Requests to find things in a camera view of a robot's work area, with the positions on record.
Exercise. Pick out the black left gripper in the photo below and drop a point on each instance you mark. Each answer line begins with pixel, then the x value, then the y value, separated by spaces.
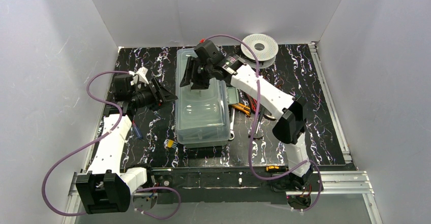
pixel 156 92

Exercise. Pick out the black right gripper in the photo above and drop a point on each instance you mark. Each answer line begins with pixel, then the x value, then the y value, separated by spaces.
pixel 196 70

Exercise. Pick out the orange utility knife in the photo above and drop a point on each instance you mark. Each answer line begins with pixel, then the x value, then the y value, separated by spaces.
pixel 243 108

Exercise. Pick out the green handled screwdriver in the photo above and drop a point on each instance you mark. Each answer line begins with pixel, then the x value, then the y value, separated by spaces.
pixel 257 134

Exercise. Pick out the red black utility knife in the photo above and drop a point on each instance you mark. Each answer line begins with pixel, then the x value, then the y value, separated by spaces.
pixel 252 103

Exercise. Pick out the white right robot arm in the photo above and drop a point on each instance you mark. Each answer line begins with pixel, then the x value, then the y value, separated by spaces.
pixel 288 111

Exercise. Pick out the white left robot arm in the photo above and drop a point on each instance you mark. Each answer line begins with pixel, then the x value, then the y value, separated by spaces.
pixel 104 188

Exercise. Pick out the small yellow bit holder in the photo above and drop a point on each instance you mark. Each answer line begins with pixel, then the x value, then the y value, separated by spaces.
pixel 170 144

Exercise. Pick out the silver combination wrench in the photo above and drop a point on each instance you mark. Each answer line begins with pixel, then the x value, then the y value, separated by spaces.
pixel 232 116

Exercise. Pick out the white filament spool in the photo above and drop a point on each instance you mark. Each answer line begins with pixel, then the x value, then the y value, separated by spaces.
pixel 264 47

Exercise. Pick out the yellow black screwdriver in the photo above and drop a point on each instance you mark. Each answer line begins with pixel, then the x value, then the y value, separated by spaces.
pixel 275 169

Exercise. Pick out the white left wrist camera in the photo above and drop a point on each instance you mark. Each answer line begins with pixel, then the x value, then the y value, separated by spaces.
pixel 139 76

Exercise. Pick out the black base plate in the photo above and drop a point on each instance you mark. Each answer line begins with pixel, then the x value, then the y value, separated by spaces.
pixel 222 185

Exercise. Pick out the aluminium frame rail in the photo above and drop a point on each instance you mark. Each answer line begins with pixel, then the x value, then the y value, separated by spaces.
pixel 344 197

